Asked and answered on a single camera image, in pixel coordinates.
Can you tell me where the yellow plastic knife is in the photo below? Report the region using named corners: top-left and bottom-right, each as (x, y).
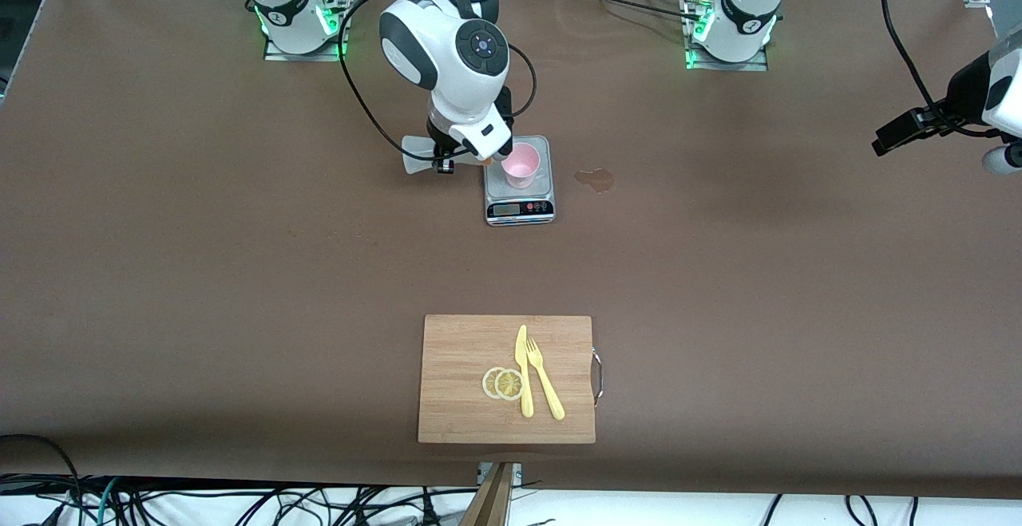
top-left (515, 324), bottom-right (534, 418)

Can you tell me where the wooden post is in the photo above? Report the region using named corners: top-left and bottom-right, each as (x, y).
top-left (459, 462), bottom-right (516, 526)

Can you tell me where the teal floor cable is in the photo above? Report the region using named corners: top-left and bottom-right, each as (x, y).
top-left (94, 477), bottom-right (122, 524)

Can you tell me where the pink plastic cup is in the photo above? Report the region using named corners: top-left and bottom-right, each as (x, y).
top-left (501, 143), bottom-right (542, 190)

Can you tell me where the yellow plastic fork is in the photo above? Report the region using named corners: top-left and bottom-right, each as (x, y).
top-left (526, 338), bottom-right (566, 421)

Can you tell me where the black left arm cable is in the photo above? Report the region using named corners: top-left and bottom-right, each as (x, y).
top-left (881, 0), bottom-right (991, 137)

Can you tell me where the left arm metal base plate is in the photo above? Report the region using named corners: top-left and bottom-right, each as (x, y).
top-left (684, 0), bottom-right (769, 72)

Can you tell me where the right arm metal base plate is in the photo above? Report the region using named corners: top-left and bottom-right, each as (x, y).
top-left (263, 0), bottom-right (349, 62)

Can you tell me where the brown table cover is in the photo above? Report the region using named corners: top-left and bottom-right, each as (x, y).
top-left (0, 0), bottom-right (1022, 501)

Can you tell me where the clear sauce bottle orange cap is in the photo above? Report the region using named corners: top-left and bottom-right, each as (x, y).
top-left (402, 135), bottom-right (496, 176)

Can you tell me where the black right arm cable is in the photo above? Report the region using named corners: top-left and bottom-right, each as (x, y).
top-left (338, 0), bottom-right (537, 164)

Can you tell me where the wooden cutting board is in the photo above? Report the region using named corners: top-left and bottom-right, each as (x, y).
top-left (418, 314), bottom-right (596, 445)

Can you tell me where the black looped floor cable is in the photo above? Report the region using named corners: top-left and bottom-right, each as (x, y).
top-left (0, 433), bottom-right (82, 526)

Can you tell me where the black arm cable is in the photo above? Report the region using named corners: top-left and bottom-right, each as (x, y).
top-left (338, 0), bottom-right (537, 164)
top-left (881, 0), bottom-right (991, 137)

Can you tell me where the silver digital kitchen scale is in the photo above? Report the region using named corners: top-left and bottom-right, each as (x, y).
top-left (481, 136), bottom-right (556, 227)

